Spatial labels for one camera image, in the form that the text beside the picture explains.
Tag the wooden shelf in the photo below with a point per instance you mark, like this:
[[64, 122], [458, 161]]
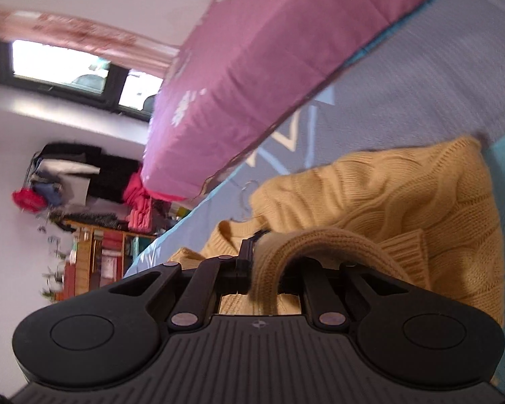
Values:
[[96, 256]]

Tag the pile of pink clothes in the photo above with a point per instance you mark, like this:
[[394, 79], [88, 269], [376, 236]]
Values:
[[139, 206]]

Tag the blue grey printed bed sheet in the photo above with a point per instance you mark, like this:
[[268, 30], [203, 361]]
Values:
[[412, 71]]

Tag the pink patterned curtain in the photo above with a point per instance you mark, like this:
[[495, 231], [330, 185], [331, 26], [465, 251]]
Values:
[[88, 38]]

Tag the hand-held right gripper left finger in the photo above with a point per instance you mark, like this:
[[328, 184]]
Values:
[[202, 286]]

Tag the red cloth item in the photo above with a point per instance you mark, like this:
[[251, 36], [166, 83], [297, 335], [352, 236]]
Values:
[[27, 200]]

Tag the dark framed window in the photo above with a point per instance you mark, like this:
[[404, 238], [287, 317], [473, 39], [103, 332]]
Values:
[[67, 69]]

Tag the pile of dark clothes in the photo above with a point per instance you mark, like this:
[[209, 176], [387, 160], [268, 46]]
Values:
[[105, 172]]

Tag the purple pillow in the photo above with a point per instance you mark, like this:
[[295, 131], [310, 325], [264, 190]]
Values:
[[256, 63]]

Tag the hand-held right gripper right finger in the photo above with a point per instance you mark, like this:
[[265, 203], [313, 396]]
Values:
[[324, 292]]

